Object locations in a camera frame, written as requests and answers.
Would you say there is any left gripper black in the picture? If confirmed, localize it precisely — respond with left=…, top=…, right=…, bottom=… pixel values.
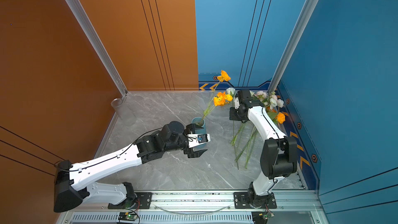
left=164, top=123, right=209, bottom=157

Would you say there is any white rosebud flower stem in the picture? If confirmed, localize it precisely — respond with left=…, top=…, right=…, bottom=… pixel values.
left=225, top=86, right=240, bottom=169

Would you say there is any teal ceramic vase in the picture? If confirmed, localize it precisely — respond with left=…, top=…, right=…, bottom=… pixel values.
left=192, top=117, right=207, bottom=151

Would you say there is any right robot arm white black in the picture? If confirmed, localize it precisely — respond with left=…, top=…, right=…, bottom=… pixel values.
left=230, top=90, right=297, bottom=209

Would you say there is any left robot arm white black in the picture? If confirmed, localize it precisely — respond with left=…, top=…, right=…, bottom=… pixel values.
left=53, top=121, right=210, bottom=213

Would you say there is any white pink small flowers stem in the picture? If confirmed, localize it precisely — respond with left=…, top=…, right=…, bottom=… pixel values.
left=266, top=92, right=285, bottom=111

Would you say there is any clear ribbed glass vase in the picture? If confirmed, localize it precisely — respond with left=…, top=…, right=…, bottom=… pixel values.
left=111, top=98, right=137, bottom=126

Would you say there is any pink carnation flower stem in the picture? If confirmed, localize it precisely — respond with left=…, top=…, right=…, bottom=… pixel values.
left=231, top=90, right=268, bottom=162

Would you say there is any orange rose flower stem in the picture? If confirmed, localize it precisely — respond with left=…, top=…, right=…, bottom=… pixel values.
left=267, top=112, right=286, bottom=124

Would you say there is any left green circuit board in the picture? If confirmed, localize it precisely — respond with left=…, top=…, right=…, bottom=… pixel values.
left=117, top=212, right=141, bottom=224

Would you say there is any right circuit board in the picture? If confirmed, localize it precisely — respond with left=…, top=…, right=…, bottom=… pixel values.
left=251, top=212, right=275, bottom=224

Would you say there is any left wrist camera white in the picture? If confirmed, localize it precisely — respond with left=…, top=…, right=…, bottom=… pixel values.
left=187, top=134, right=210, bottom=148

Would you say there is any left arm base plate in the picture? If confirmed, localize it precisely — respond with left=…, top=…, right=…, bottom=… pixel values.
left=107, top=192, right=153, bottom=210

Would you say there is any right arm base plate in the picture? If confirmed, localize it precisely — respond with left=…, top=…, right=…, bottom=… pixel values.
left=233, top=192, right=277, bottom=209

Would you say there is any aluminium front rail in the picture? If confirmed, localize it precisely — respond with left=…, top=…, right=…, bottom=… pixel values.
left=57, top=189, right=329, bottom=224

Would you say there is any right aluminium corner post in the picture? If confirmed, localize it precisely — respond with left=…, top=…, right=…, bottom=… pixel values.
left=268, top=0, right=319, bottom=92

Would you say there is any aluminium corner post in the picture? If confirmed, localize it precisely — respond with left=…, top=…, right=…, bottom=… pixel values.
left=268, top=0, right=319, bottom=92
left=65, top=0, right=128, bottom=98

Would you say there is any left aluminium corner post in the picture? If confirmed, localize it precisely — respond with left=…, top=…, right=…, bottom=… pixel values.
left=65, top=0, right=128, bottom=98

